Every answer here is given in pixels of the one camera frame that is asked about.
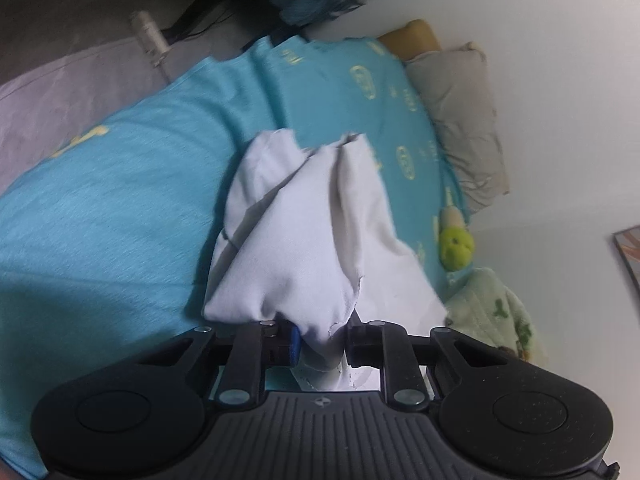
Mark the bed with teal sheet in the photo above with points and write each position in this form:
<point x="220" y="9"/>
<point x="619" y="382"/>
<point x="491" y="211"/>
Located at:
<point x="125" y="210"/>

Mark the white power strip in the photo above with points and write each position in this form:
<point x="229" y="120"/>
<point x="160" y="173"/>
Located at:
<point x="150" y="37"/>

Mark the grey pillow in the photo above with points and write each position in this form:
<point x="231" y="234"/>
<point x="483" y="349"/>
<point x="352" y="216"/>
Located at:
<point x="465" y="120"/>

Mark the white garment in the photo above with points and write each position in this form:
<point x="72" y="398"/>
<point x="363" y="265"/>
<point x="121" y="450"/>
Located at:
<point x="300" y="240"/>

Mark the green lion print blanket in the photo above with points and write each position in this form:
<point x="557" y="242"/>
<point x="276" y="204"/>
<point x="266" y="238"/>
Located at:
<point x="495" y="310"/>

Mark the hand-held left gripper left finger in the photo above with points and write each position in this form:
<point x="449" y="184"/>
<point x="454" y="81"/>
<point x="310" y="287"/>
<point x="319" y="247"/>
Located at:
<point x="294" y="342"/>

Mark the green plush toy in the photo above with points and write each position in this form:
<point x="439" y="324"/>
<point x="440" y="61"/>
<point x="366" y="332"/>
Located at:
<point x="455" y="245"/>

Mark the yellow headboard cushion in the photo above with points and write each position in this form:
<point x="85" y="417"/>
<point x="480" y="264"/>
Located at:
<point x="410" y="37"/>

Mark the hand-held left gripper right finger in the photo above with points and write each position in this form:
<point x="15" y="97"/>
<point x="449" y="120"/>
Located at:
<point x="352" y="352"/>

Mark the leaf wall picture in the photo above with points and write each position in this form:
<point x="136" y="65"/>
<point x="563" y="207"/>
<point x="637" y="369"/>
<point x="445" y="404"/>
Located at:
<point x="630" y="260"/>

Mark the pale grey mat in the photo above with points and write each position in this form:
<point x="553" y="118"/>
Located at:
<point x="65" y="105"/>

